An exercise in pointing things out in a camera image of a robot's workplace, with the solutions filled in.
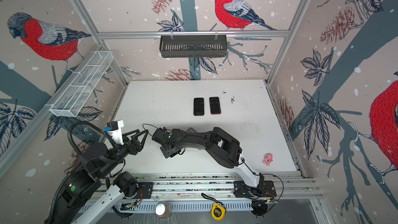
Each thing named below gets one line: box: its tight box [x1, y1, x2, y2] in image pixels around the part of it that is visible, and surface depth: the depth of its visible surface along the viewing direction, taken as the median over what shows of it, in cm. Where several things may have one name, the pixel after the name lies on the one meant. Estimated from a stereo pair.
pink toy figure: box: [261, 152, 274, 167], surface depth 84 cm
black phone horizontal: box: [209, 96, 222, 115], surface depth 109 cm
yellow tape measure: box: [201, 192, 227, 221], surface depth 68 cm
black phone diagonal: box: [193, 97, 205, 116], surface depth 109 cm
